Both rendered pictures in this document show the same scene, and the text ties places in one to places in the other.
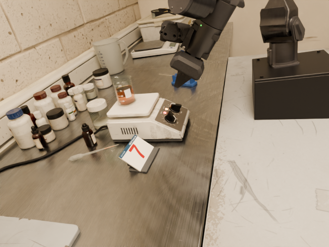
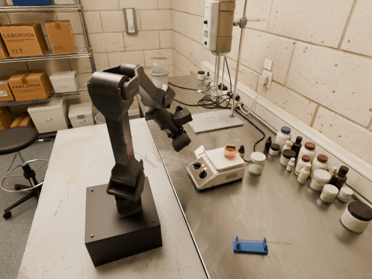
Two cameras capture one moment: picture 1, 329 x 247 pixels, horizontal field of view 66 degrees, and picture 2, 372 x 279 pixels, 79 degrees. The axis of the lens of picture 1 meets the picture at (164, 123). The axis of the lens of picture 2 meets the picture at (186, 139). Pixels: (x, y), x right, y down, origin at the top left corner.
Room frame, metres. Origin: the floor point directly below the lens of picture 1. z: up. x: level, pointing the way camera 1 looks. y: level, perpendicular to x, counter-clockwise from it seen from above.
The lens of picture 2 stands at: (1.09, -0.49, 1.54)
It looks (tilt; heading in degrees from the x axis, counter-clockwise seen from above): 33 degrees down; 141
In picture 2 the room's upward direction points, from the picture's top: straight up
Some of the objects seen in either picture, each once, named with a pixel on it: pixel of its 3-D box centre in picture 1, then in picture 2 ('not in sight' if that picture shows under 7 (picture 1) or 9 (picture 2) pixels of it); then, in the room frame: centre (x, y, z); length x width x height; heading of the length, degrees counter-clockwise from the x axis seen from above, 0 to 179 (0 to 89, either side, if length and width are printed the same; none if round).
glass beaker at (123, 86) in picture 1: (123, 90); (231, 149); (0.65, 0.09, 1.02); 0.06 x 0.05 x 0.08; 53
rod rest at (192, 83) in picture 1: (183, 79); (250, 243); (0.91, -0.10, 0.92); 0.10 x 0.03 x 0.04; 46
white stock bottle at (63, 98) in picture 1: (66, 104); (303, 165); (0.84, 0.32, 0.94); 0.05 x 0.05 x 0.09
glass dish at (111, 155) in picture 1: (114, 152); not in sight; (0.53, 0.14, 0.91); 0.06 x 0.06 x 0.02
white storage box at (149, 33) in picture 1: (168, 24); not in sight; (1.84, -0.16, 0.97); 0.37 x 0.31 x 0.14; 157
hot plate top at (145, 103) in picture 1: (133, 104); (224, 157); (0.63, 0.07, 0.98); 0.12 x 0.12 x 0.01; 71
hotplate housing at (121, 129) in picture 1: (146, 117); (217, 167); (0.63, 0.05, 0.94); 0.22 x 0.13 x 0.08; 71
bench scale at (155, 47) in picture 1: (155, 47); not in sight; (1.48, -0.04, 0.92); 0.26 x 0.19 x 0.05; 75
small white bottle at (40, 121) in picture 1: (41, 123); (286, 149); (0.73, 0.38, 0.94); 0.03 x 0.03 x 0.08
